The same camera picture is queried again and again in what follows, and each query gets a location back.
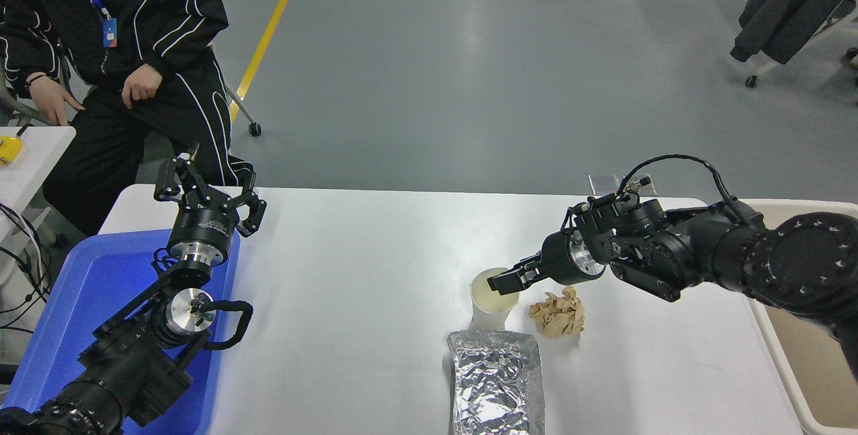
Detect crumpled tan paper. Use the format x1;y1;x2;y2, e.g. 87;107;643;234
529;286;585;338

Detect white side table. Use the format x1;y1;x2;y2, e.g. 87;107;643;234
0;126;76;238

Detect person's left hand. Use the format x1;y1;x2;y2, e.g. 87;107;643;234
121;63;164;110

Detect person's right hand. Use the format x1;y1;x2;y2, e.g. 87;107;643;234
29;75;86;127

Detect person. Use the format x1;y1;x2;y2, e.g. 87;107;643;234
0;0;254;237

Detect black cable bundle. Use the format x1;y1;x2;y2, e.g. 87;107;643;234
0;204;56;335

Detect white rolling chair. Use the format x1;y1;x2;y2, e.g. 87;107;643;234
745;0;858;89

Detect blue plastic tray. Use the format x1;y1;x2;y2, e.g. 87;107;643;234
2;229;241;435

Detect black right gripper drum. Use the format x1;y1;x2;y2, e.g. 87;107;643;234
540;230;581;286

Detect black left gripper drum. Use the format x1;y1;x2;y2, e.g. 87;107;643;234
167;202;241;255

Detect large pale bin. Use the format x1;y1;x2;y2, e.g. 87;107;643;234
737;199;858;435

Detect blue lanyard with badge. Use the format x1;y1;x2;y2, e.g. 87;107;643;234
59;0;119;48

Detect white paper cup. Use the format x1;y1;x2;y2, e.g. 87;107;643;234
470;267;520;331

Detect grey office chair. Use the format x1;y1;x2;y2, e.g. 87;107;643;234
0;53;262;184

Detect silver foil tray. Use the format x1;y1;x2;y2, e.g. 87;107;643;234
446;329;545;435

